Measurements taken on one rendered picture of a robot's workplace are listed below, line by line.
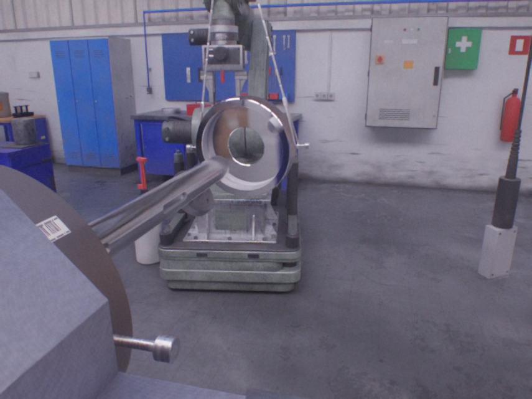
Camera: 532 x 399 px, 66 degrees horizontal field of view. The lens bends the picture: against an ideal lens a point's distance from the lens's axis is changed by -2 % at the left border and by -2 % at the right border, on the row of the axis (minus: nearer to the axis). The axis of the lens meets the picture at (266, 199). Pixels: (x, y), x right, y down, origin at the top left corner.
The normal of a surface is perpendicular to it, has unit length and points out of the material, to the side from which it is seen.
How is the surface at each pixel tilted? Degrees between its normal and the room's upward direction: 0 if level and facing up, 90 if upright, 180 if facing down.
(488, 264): 90
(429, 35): 90
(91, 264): 63
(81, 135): 90
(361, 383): 0
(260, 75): 48
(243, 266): 90
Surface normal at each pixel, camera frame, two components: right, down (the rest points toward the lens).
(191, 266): -0.05, 0.29
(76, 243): 0.78, -0.51
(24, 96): -0.26, 0.29
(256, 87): -0.04, -0.41
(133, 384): 0.00, -0.96
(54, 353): 0.97, 0.07
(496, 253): 0.33, 0.28
